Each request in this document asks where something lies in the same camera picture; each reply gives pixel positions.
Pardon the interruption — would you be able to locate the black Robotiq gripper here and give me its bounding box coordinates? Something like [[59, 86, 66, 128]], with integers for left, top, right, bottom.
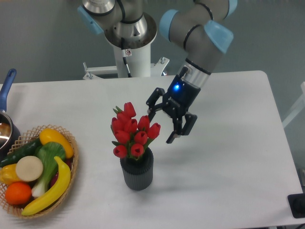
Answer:
[[146, 75, 201, 144]]

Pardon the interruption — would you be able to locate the red tulip bouquet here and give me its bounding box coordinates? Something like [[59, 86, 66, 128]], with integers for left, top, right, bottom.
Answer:
[[111, 102, 161, 160]]

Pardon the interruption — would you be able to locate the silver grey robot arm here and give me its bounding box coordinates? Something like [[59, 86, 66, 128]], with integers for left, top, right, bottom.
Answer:
[[77, 0, 237, 144]]

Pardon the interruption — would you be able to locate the dark grey ribbed vase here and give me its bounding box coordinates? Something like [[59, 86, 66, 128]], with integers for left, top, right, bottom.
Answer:
[[120, 148, 154, 191]]

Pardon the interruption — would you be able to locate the dark red fruit toy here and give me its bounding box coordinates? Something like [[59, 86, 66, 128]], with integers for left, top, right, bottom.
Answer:
[[49, 158, 72, 188]]

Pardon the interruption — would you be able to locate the yellow squash toy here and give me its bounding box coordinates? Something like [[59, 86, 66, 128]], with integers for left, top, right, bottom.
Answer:
[[39, 128, 74, 159]]

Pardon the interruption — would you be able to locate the green white bok choy toy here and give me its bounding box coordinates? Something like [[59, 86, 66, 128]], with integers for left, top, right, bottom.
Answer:
[[32, 142, 66, 198]]

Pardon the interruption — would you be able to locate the yellow plastic banana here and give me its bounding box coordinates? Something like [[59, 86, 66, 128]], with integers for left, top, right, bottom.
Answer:
[[21, 156, 71, 216]]

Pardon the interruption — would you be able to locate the green cucumber toy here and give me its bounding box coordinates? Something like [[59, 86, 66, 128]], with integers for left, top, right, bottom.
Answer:
[[0, 138, 42, 167]]

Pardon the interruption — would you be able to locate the beige round disc toy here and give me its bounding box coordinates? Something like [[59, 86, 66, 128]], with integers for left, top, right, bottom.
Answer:
[[15, 156, 43, 182]]

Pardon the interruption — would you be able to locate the woven wicker basket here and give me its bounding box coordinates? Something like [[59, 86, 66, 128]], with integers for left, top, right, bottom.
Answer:
[[0, 125, 79, 219]]

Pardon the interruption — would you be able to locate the black device at table edge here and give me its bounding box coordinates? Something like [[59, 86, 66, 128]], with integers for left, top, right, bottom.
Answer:
[[287, 193, 305, 219]]

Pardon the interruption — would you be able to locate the orange plastic fruit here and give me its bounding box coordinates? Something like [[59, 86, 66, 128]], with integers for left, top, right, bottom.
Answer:
[[5, 182, 32, 205]]

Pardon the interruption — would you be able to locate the yellow bell pepper toy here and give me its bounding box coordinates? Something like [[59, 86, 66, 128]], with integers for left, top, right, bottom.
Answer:
[[0, 164, 22, 185]]

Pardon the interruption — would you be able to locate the white metal mounting bracket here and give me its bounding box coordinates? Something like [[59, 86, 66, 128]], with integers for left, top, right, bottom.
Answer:
[[83, 57, 170, 80]]

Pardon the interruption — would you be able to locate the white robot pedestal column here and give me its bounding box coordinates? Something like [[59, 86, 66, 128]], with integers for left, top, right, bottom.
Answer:
[[112, 44, 151, 78]]

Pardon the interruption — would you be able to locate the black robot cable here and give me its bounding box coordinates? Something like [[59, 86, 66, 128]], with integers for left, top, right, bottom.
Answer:
[[120, 37, 132, 78]]

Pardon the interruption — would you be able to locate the white frame at right edge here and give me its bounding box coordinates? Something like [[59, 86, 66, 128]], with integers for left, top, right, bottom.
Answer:
[[282, 82, 305, 128]]

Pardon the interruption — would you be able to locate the blue handled steel saucepan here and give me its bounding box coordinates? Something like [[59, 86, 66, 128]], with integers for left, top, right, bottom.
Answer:
[[0, 68, 20, 161]]

